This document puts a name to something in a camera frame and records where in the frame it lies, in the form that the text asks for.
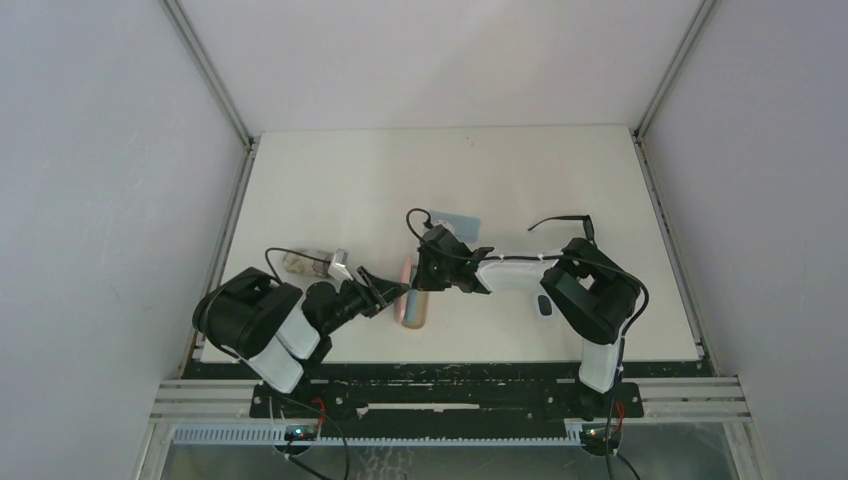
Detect pink glasses case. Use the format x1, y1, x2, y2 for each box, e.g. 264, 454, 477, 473
395, 256, 428, 330

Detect map print glasses case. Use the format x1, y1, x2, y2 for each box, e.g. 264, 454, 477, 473
282, 249, 333, 278

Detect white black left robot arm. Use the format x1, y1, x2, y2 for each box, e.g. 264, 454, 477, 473
192, 267, 410, 394

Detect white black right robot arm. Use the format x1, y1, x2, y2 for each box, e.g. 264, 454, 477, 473
413, 225, 650, 394

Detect black sunglasses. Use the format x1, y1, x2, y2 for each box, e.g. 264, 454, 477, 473
526, 214, 597, 244

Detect light blue cleaning cloth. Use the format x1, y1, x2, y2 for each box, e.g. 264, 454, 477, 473
429, 210, 482, 243

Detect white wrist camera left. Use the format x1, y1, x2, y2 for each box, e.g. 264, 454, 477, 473
328, 249, 353, 282

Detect aluminium frame rail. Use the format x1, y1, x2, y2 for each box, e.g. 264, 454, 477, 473
158, 0, 258, 379
632, 0, 753, 425

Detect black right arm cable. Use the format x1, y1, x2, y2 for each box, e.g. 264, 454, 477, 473
405, 207, 651, 346

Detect white slotted cable duct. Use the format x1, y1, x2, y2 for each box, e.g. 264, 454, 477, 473
172, 424, 583, 446

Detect right aluminium frame rail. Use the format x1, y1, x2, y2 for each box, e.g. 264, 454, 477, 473
632, 0, 753, 425

